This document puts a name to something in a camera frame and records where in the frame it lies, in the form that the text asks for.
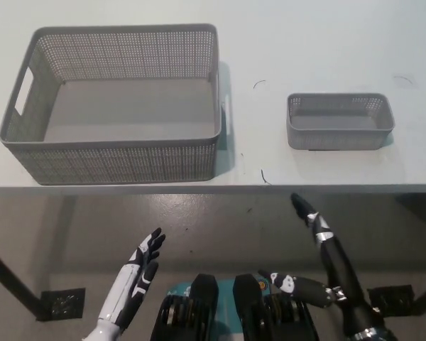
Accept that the small grey perforated basket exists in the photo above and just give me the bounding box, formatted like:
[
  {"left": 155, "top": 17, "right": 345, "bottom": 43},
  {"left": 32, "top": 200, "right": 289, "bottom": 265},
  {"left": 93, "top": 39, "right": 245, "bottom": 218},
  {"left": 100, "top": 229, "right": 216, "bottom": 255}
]
[{"left": 286, "top": 92, "right": 396, "bottom": 151}]

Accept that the large grey perforated basket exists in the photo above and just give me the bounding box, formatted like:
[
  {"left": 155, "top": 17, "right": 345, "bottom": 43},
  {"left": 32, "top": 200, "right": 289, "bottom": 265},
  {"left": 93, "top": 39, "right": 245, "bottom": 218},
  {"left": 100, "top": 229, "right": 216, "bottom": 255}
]
[{"left": 0, "top": 23, "right": 231, "bottom": 186}]

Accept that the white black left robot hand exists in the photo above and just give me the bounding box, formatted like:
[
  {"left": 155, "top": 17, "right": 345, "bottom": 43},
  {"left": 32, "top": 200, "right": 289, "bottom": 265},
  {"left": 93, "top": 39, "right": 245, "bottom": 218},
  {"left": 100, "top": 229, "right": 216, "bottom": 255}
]
[{"left": 97, "top": 228, "right": 167, "bottom": 328}]

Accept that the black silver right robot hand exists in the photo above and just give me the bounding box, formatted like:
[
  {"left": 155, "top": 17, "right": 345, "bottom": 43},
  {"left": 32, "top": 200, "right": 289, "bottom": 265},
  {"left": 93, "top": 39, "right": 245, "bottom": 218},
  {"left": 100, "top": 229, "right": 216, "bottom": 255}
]
[{"left": 258, "top": 193, "right": 376, "bottom": 337}]

